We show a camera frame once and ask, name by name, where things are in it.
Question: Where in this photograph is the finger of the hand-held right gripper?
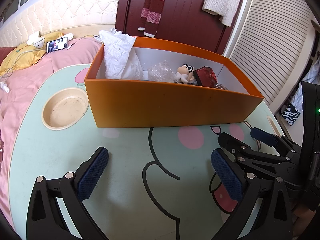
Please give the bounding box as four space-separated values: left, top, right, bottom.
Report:
250 127 303 156
218 132 300 178

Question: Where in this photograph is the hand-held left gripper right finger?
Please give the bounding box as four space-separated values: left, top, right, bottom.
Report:
211 148 294 240

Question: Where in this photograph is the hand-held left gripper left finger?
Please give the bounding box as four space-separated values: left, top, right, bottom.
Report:
26 146 110 240

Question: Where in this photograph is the orange cardboard box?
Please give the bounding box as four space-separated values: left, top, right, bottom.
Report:
84 36 264 128

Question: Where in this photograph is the cartoon figure keychain toy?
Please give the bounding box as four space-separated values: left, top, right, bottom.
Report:
175 64 199 85

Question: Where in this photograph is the clear bubble wrap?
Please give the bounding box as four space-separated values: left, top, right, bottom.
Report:
147 60 178 82

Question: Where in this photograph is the white paper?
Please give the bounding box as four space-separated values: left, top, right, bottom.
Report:
103 37 143 80

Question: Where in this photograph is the cartoon print green desktop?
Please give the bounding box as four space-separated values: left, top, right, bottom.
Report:
10 64 300 240

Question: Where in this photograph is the zebra print cloth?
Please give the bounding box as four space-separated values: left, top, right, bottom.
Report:
281 104 301 125

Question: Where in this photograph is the beige round cup holder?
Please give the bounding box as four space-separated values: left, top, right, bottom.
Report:
41 87 90 131

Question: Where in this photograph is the pale blue cloth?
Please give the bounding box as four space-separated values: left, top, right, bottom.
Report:
292 57 320 105

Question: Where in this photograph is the white louvred closet door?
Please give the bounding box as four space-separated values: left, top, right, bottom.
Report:
222 0 320 115

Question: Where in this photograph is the smartphone with lit screen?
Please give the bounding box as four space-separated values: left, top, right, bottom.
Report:
46 36 69 53

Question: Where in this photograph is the plain yellow pillow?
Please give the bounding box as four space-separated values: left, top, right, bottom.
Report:
0 32 65 73

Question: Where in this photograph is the dark red wooden door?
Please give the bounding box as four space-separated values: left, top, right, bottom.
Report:
115 0 247 55

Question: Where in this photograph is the white charger block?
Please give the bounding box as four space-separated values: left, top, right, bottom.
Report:
27 31 47 48

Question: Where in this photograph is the dark red pillow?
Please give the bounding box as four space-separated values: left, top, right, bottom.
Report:
0 46 18 64

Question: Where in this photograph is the red and pink striped scarf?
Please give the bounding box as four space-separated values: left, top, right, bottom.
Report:
137 0 167 38

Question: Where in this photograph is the cream tufted headboard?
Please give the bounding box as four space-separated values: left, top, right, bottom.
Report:
0 0 120 48

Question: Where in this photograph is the white charging cable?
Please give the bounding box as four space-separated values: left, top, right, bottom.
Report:
0 47 40 83

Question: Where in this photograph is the white cable knit sweater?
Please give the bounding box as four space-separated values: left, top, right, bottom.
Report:
202 0 248 27

